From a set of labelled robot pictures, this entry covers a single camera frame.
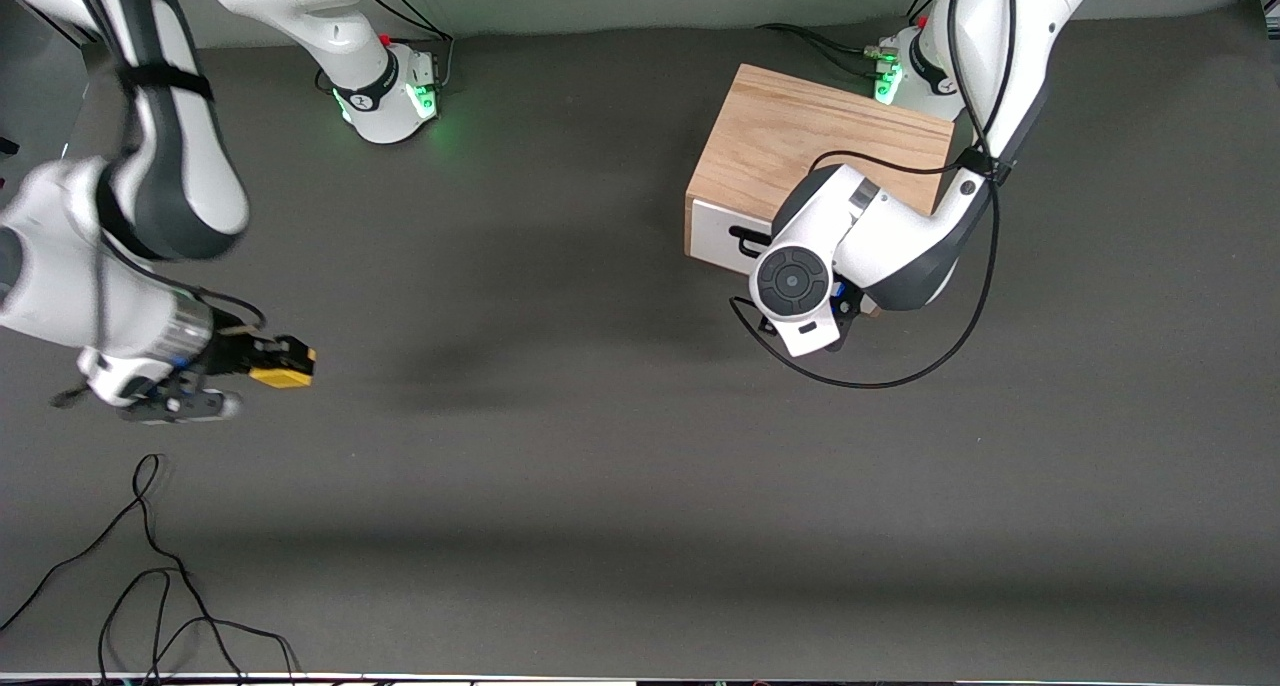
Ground loose black table cable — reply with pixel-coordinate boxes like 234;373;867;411
0;453;301;685

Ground black right arm base cables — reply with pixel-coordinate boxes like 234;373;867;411
315;0;456;92

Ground black arm base cables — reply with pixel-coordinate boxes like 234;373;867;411
315;0;456;92
755;0;936;79

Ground dark grey table mat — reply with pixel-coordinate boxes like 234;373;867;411
0;1;1280;679

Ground black left arm base cables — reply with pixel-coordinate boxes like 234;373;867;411
755;0;936;79

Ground wooden drawer cabinet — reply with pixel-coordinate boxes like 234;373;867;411
685;63;956;317

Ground white-fronted wooden drawer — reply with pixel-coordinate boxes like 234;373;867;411
690;199;881;317

